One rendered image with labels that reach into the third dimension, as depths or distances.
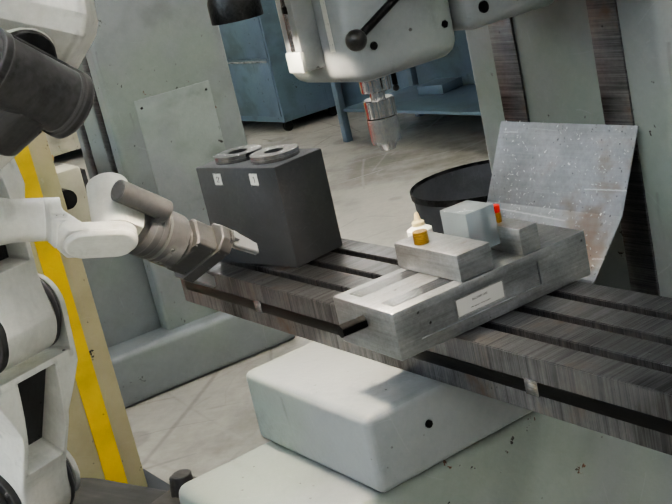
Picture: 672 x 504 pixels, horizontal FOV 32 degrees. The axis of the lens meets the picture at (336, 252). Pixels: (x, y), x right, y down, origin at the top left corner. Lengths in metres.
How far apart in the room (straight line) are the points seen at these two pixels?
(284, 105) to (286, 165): 7.03
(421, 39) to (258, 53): 7.44
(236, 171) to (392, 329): 0.66
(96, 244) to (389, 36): 0.53
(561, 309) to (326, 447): 0.40
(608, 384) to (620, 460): 0.59
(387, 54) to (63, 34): 0.45
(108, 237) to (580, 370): 0.73
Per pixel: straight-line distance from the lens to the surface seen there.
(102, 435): 3.58
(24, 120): 1.61
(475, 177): 4.09
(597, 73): 1.98
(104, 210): 1.81
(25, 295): 2.02
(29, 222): 1.80
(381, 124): 1.78
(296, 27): 1.70
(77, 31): 1.70
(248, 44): 9.24
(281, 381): 1.84
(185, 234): 1.87
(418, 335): 1.59
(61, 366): 2.10
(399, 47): 1.70
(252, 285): 2.08
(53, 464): 2.19
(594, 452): 1.98
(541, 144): 2.09
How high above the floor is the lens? 1.55
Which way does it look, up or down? 16 degrees down
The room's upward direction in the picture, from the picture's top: 13 degrees counter-clockwise
